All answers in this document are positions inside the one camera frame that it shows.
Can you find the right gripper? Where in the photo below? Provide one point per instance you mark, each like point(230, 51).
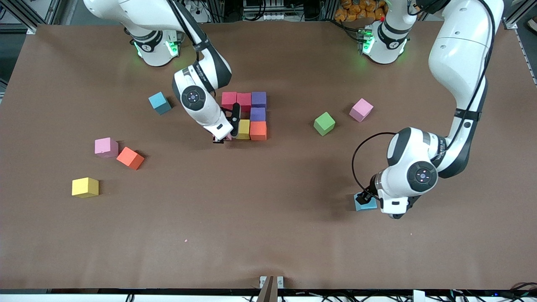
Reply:
point(218, 139)

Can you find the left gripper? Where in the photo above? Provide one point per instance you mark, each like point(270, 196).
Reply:
point(365, 194)

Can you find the light blue foam block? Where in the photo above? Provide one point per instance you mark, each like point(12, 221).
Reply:
point(366, 205)
point(159, 102)

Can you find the yellow foam block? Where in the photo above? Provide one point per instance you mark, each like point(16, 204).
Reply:
point(244, 129)
point(85, 187)

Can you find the orange foam block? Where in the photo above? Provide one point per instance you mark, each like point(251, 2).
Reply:
point(130, 158)
point(258, 131)

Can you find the red foam block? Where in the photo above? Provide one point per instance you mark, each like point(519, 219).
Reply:
point(244, 101)
point(229, 100)

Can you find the purple foam block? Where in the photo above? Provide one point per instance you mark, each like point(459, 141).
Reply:
point(257, 114)
point(259, 100)

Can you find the green foam block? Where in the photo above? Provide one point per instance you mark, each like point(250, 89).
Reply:
point(324, 123)

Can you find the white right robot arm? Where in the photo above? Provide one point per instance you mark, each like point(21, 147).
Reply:
point(193, 97)

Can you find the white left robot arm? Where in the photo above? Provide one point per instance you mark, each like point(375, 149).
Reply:
point(423, 176)

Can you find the brown paper table cover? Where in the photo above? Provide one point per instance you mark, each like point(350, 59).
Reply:
point(268, 235)

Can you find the white power strip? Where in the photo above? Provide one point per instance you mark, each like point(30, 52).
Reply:
point(199, 10)

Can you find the white electronics box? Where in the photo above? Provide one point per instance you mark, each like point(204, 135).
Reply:
point(264, 8)

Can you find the orange snack bag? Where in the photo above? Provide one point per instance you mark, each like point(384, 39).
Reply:
point(361, 10)

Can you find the grey metal camera bracket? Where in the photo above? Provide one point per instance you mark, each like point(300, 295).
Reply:
point(270, 285)

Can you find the silver aluminium frame profile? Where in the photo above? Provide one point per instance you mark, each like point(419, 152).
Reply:
point(509, 24)
point(37, 16)

